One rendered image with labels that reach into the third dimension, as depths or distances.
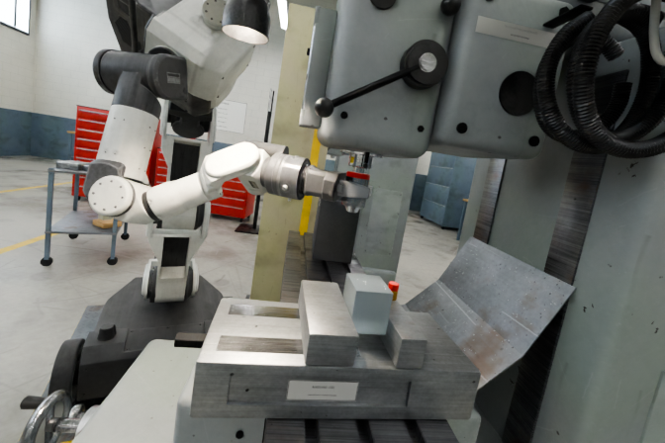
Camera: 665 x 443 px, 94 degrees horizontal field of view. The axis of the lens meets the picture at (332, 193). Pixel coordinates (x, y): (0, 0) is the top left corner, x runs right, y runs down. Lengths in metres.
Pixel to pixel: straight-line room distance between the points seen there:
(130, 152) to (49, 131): 11.08
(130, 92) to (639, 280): 0.94
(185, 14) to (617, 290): 1.01
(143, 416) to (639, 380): 0.82
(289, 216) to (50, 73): 10.18
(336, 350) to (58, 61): 11.64
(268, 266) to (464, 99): 2.14
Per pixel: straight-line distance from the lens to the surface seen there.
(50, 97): 11.84
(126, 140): 0.75
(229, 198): 5.25
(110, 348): 1.27
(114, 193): 0.71
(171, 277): 1.36
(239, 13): 0.53
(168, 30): 0.88
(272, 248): 2.45
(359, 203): 0.60
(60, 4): 12.11
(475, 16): 0.60
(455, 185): 7.87
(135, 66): 0.80
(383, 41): 0.55
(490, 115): 0.58
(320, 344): 0.39
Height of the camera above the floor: 1.29
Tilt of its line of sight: 7 degrees down
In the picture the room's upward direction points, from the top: 9 degrees clockwise
